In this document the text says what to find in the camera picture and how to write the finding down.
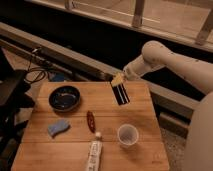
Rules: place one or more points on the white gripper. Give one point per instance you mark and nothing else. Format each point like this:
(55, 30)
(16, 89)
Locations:
(134, 70)

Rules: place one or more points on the black white striped eraser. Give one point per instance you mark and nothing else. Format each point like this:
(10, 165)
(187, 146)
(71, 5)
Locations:
(120, 94)

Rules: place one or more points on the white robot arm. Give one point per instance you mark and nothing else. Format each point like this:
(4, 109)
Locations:
(198, 155)

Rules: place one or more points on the red chili pepper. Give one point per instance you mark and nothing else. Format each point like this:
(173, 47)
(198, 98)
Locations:
(91, 121)

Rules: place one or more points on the dark blue bowl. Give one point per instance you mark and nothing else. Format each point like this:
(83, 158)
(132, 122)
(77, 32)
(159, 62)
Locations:
(64, 98)

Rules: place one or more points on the blue sponge piece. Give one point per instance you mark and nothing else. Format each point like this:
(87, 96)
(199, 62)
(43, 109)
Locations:
(58, 127)

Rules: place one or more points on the white toothpaste tube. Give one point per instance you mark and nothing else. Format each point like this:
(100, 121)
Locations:
(94, 156)

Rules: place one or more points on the black equipment at left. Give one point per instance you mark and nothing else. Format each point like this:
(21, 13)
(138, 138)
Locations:
(13, 97)

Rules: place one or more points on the grey metal rail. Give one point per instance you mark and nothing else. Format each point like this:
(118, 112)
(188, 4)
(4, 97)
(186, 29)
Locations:
(23, 44)

